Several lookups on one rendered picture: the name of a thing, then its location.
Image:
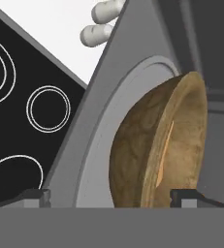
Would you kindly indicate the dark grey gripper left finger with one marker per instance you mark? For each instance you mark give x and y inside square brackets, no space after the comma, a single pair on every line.
[36,197]

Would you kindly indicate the white hob knob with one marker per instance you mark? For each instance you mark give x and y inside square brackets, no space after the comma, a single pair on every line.
[106,11]
[95,35]

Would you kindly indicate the brown wooden bowl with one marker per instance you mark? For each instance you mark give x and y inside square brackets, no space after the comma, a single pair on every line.
[136,145]

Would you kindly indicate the grey round microwave turntable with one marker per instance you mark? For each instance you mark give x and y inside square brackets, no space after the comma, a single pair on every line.
[99,151]

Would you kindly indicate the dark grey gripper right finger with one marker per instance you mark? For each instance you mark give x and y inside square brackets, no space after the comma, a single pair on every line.
[184,194]

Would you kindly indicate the black hob with white rings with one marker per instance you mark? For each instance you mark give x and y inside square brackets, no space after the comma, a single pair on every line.
[16,135]

